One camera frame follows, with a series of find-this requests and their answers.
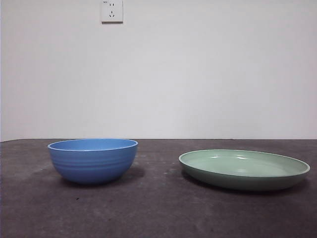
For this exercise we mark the green round plate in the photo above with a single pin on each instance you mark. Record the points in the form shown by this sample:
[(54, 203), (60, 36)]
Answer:
[(245, 179)]

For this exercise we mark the white wall socket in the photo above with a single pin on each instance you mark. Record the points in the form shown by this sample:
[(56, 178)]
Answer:
[(112, 11)]

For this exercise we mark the blue ribbed bowl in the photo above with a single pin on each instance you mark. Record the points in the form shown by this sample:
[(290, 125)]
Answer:
[(91, 166)]

